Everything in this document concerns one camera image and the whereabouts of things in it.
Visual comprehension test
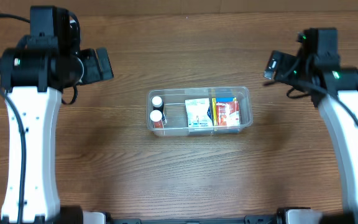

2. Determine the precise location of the blue yellow VapoDrops box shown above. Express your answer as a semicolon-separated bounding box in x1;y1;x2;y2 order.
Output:
211;96;237;127

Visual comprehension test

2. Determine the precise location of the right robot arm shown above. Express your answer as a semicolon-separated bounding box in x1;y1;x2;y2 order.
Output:
264;28;358;223

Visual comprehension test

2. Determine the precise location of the white blue box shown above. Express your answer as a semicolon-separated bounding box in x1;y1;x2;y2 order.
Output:
185;98;213;128

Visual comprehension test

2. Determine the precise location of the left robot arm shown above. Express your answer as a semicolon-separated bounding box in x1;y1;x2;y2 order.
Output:
0;6;113;223

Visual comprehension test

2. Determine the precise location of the clear plastic container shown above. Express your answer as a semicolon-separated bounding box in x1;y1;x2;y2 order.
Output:
146;86;253;136

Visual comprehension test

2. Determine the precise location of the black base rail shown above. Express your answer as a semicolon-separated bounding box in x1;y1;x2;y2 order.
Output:
107;214;332;224

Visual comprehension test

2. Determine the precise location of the red white box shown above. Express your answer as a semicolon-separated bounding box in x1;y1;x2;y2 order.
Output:
215;100;241;127

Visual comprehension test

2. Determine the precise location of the orange tube white cap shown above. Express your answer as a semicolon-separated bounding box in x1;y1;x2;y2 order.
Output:
149;110;163;129

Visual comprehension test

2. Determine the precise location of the dark bottle white cap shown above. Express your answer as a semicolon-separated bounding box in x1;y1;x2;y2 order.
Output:
152;96;165;116

